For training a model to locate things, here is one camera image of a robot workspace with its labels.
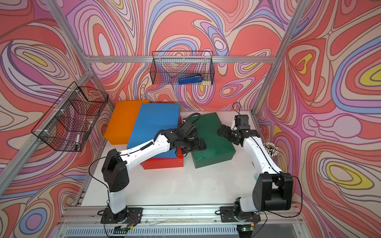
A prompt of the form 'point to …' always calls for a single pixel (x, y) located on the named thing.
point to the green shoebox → (219, 148)
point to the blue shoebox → (152, 118)
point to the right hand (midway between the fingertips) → (223, 137)
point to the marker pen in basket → (77, 141)
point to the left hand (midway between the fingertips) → (203, 149)
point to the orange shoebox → (122, 121)
